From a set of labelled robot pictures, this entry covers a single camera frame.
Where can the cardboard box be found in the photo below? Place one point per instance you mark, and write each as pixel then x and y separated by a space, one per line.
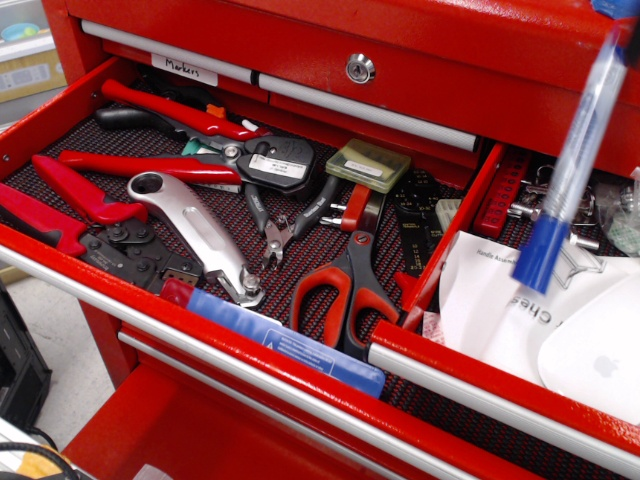
pixel 31 74

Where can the white apple mouse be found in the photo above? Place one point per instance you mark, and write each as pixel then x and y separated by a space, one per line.
pixel 593 357

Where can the black crate on floor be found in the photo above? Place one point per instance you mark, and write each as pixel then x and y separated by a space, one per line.
pixel 25 376

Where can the black handled pliers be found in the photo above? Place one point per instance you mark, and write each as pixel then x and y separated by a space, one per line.
pixel 131 118

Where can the silver chest lock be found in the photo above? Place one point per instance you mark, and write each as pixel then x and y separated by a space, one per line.
pixel 360 69

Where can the black wire stripper gauge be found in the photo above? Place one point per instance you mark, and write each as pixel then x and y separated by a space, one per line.
pixel 415 198

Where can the red black punch pliers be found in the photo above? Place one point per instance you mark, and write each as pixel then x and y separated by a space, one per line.
pixel 217 152

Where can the red screwdriver bit holder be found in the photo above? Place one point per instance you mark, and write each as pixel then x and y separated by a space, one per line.
pixel 351 212

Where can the blue red flat tool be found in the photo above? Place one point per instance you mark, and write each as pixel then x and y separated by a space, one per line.
pixel 273 335

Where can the clear yellow plastic case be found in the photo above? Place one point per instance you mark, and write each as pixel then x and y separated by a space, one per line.
pixel 369 165

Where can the red open drawer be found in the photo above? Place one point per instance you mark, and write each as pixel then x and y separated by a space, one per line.
pixel 192 397
pixel 564 423

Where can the blue white marker pen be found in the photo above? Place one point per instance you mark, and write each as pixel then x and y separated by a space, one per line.
pixel 573 168

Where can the white markers label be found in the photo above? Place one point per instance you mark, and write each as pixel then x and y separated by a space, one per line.
pixel 184 69

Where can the silver cable stripper tool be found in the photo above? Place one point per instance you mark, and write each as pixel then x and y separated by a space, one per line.
pixel 172 201

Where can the red bit holder strip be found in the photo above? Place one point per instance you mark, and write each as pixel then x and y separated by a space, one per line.
pixel 502 192

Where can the silver key bunch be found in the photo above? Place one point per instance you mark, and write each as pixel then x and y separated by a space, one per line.
pixel 532 194

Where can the small grey flush cutters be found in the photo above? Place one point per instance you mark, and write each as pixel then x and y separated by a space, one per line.
pixel 279 232

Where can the clear plastic hardware bag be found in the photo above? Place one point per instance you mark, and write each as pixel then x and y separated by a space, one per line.
pixel 617 208

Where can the red tool chest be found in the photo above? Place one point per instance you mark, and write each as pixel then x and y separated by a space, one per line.
pixel 507 72

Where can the white paper manual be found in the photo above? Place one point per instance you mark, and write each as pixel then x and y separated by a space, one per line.
pixel 488 315

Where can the red right open drawer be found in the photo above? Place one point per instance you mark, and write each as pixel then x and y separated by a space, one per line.
pixel 564 423

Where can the red left open drawer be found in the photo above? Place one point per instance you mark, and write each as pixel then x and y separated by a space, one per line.
pixel 192 397

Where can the red black scissors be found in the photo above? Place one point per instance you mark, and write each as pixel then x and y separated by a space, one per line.
pixel 351 274

